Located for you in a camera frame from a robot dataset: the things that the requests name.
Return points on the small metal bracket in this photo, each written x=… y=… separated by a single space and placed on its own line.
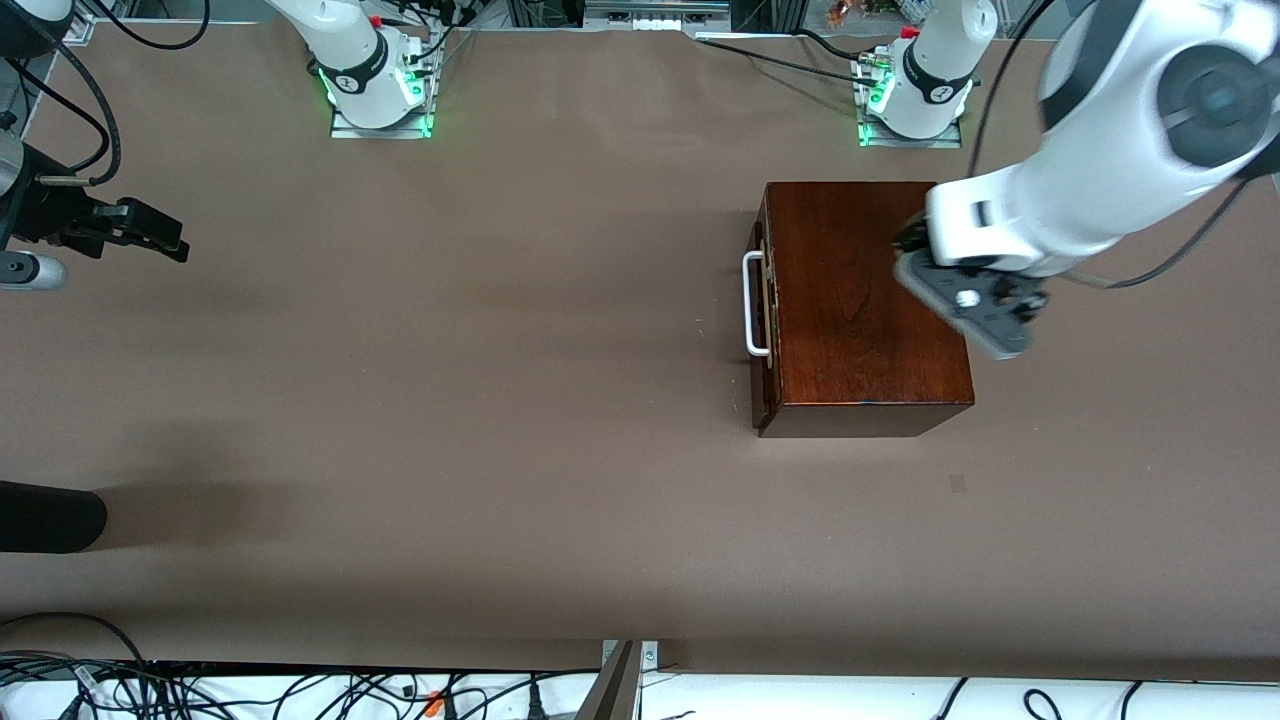
x=650 y=655

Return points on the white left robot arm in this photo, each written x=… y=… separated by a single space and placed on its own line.
x=1130 y=100

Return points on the black rounded cylinder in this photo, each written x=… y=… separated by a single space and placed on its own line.
x=50 y=515

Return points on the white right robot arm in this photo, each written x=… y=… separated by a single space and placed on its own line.
x=350 y=50

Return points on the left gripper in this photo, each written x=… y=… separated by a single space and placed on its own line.
x=910 y=236

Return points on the dark red-brown wooden cabinet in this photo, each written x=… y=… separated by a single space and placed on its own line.
x=850 y=350

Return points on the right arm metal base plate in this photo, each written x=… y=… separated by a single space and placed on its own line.
x=380 y=133

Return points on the brown table cover sheet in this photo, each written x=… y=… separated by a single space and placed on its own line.
x=600 y=520

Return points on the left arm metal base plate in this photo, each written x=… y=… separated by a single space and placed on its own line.
x=940 y=142

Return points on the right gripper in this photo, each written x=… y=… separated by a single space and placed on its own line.
x=52 y=213

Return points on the grey power strip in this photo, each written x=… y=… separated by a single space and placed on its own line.
x=660 y=20

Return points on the aluminium profile post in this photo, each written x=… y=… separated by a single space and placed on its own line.
x=612 y=695

